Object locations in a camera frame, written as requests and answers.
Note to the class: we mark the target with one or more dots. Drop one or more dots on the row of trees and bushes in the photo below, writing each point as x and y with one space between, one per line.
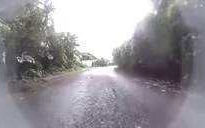
156 50
33 50

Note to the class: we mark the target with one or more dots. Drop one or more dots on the building with dark roof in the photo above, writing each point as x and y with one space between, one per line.
87 58

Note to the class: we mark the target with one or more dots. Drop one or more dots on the grey asphalt road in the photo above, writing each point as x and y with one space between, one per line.
103 100

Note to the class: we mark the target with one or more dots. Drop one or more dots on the leaf litter verge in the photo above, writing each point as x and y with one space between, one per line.
160 85

